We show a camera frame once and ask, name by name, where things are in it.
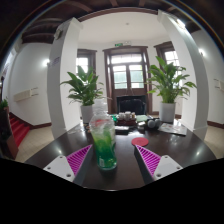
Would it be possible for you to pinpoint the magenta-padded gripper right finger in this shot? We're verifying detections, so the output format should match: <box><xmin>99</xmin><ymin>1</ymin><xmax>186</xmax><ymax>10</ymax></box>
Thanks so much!
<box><xmin>133</xmin><ymin>144</ymin><xmax>184</xmax><ymax>186</ymax></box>

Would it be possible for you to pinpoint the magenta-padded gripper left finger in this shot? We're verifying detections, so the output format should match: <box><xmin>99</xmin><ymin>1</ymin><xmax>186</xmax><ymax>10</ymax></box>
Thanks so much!
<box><xmin>43</xmin><ymin>144</ymin><xmax>96</xmax><ymax>187</ymax></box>

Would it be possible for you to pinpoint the clear bottle with green drink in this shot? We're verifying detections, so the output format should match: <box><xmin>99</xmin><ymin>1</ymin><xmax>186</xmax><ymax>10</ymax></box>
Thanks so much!
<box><xmin>89</xmin><ymin>98</ymin><xmax>118</xmax><ymax>172</ymax></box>

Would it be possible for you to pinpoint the flat round red coaster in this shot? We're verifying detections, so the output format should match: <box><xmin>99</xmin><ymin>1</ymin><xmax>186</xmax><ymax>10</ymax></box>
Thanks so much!
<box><xmin>131</xmin><ymin>136</ymin><xmax>150</xmax><ymax>148</ymax></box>

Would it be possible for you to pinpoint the printed white booklet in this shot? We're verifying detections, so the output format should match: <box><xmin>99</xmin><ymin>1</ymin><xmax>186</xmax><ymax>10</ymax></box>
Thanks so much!
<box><xmin>157</xmin><ymin>122</ymin><xmax>188</xmax><ymax>137</ymax></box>

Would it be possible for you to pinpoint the black rectangular case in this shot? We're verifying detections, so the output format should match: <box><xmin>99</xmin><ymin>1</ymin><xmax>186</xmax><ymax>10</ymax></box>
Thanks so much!
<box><xmin>114</xmin><ymin>125</ymin><xmax>131</xmax><ymax>135</ymax></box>

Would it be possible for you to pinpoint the tea set tray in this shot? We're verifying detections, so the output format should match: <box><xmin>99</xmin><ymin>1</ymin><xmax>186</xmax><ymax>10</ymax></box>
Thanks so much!
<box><xmin>114</xmin><ymin>111</ymin><xmax>138</xmax><ymax>127</ymax></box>

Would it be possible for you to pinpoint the black chair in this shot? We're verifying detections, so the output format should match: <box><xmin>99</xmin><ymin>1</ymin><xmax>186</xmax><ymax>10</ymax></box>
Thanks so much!
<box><xmin>116</xmin><ymin>95</ymin><xmax>148</xmax><ymax>116</ymax></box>

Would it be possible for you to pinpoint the red carpeted staircase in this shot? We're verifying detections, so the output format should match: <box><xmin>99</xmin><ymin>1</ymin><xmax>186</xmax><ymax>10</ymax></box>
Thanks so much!
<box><xmin>8</xmin><ymin>112</ymin><xmax>32</xmax><ymax>148</ymax></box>

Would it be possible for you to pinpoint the green plant in white pot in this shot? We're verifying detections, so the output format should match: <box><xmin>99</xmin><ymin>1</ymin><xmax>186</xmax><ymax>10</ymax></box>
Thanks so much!
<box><xmin>145</xmin><ymin>55</ymin><xmax>198</xmax><ymax>124</ymax></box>
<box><xmin>60</xmin><ymin>65</ymin><xmax>105</xmax><ymax>124</ymax></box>

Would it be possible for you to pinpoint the brown wooden double door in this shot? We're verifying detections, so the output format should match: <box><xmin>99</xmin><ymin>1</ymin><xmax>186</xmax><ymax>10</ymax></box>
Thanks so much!
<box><xmin>102</xmin><ymin>45</ymin><xmax>153</xmax><ymax>115</ymax></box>

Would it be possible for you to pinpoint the small leafy plant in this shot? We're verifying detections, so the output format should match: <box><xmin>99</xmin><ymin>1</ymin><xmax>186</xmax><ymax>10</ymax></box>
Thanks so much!
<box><xmin>0</xmin><ymin>98</ymin><xmax>9</xmax><ymax>113</ymax></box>

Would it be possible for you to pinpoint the brown wooden framed window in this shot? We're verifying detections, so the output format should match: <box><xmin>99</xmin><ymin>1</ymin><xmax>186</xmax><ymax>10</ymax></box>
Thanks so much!
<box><xmin>75</xmin><ymin>48</ymin><xmax>98</xmax><ymax>76</ymax></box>
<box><xmin>153</xmin><ymin>41</ymin><xmax>184</xmax><ymax>78</ymax></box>

